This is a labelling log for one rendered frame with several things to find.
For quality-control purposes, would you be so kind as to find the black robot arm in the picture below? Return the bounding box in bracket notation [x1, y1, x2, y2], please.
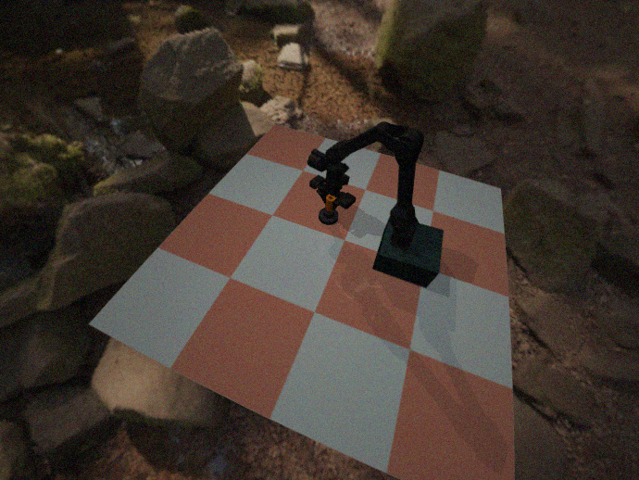
[307, 121, 424, 251]

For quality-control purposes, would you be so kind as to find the orange tapered knob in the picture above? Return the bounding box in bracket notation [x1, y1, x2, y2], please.
[325, 195, 336, 212]

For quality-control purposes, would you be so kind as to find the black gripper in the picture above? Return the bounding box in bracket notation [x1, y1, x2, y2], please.
[309, 175, 356, 210]

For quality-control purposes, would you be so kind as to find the dark grey round pedestal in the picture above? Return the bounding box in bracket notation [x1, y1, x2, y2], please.
[319, 208, 339, 225]

